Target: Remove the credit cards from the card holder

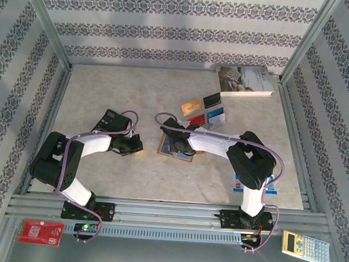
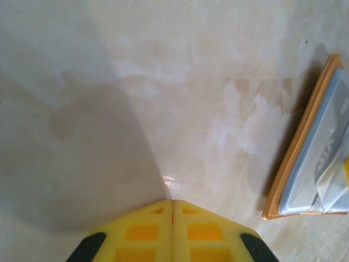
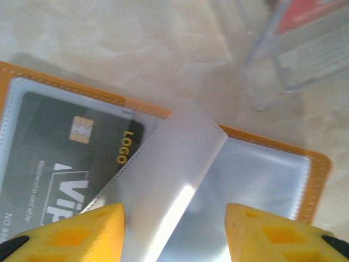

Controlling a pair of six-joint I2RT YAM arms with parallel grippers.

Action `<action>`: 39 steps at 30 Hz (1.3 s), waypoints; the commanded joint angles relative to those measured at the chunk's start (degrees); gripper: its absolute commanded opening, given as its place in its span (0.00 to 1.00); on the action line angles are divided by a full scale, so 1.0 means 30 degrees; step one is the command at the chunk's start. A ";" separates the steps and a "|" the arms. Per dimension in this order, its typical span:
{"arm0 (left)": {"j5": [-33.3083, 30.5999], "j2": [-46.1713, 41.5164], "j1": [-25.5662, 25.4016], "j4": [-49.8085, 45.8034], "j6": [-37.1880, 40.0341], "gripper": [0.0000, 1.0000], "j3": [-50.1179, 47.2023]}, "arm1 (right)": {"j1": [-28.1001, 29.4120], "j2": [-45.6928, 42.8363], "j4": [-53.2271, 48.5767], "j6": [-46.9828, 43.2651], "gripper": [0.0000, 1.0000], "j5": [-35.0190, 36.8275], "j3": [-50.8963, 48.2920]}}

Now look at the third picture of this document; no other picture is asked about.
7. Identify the orange card holder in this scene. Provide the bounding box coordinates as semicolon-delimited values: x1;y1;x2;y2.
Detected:
0;61;332;262

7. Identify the red card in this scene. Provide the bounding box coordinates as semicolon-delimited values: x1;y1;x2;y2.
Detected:
275;0;349;35

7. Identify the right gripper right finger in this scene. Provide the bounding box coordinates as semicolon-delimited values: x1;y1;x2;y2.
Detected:
226;203;349;262

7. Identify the black VIP membership card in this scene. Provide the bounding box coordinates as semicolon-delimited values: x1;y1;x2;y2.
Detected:
0;91;145;246

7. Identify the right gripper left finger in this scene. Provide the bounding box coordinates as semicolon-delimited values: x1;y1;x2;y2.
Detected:
0;203;126;262

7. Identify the clear sheet of cards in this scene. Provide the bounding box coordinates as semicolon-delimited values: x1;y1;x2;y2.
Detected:
244;0;349;110

